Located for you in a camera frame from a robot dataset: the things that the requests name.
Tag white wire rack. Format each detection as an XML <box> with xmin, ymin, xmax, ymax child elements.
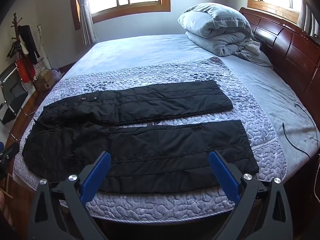
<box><xmin>32</xmin><ymin>25</ymin><xmax>52</xmax><ymax>80</ymax></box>

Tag red bag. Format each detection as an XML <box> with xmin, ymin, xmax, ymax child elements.
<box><xmin>15</xmin><ymin>57</ymin><xmax>35</xmax><ymax>83</ymax></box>

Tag wide wooden frame window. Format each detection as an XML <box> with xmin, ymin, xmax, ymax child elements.
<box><xmin>69</xmin><ymin>0</ymin><xmax>172</xmax><ymax>24</ymax></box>

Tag hanging black garment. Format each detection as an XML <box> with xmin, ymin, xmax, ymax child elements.
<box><xmin>19</xmin><ymin>25</ymin><xmax>40</xmax><ymax>59</ymax></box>

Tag white curtain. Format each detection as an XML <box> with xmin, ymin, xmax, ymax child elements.
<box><xmin>74</xmin><ymin>0</ymin><xmax>98</xmax><ymax>46</ymax></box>
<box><xmin>297</xmin><ymin>0</ymin><xmax>320</xmax><ymax>39</ymax></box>

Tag light blue bed sheet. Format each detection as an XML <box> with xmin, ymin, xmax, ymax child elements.
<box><xmin>66</xmin><ymin>34</ymin><xmax>319</xmax><ymax>159</ymax></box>

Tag white plastic bag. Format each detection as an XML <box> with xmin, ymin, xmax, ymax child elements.
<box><xmin>51</xmin><ymin>68</ymin><xmax>65</xmax><ymax>80</ymax></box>

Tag cardboard box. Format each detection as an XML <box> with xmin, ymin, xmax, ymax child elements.
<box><xmin>34</xmin><ymin>69</ymin><xmax>55</xmax><ymax>92</ymax></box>

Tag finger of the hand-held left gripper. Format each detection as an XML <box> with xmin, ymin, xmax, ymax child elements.
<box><xmin>0</xmin><ymin>141</ymin><xmax>21</xmax><ymax>180</ymax></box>

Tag black cable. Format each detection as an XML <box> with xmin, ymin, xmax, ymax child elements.
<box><xmin>282</xmin><ymin>103</ymin><xmax>319</xmax><ymax>159</ymax></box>

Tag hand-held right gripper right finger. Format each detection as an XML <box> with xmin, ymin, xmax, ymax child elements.
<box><xmin>209</xmin><ymin>151</ymin><xmax>293</xmax><ymax>240</ymax></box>

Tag black metal chair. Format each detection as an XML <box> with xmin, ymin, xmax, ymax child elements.
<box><xmin>0</xmin><ymin>62</ymin><xmax>29</xmax><ymax>140</ymax></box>

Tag folded grey comforter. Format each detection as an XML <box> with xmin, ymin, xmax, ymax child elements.
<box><xmin>186</xmin><ymin>27</ymin><xmax>274</xmax><ymax>68</ymax></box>

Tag wooden coat rack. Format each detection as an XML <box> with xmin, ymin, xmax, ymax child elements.
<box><xmin>7</xmin><ymin>12</ymin><xmax>40</xmax><ymax>90</ymax></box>

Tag narrow wooden frame window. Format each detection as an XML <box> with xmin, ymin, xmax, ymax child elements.
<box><xmin>247</xmin><ymin>0</ymin><xmax>304</xmax><ymax>22</ymax></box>

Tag black jacket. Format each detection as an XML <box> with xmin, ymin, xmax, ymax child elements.
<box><xmin>22</xmin><ymin>79</ymin><xmax>259</xmax><ymax>194</ymax></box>

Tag grey quilted mattress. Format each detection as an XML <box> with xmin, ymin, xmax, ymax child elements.
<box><xmin>12</xmin><ymin>56</ymin><xmax>288</xmax><ymax>227</ymax></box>

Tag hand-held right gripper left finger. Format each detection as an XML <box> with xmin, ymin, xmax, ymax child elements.
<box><xmin>28</xmin><ymin>151</ymin><xmax>112</xmax><ymax>240</ymax></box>

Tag grey pillow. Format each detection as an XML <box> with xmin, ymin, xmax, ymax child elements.
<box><xmin>178</xmin><ymin>2</ymin><xmax>253</xmax><ymax>39</ymax></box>

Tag wooden headboard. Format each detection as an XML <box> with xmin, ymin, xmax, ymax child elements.
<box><xmin>239</xmin><ymin>7</ymin><xmax>320</xmax><ymax>220</ymax></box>

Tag white garment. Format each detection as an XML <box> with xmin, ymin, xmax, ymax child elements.
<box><xmin>246</xmin><ymin>40</ymin><xmax>262</xmax><ymax>55</ymax></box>

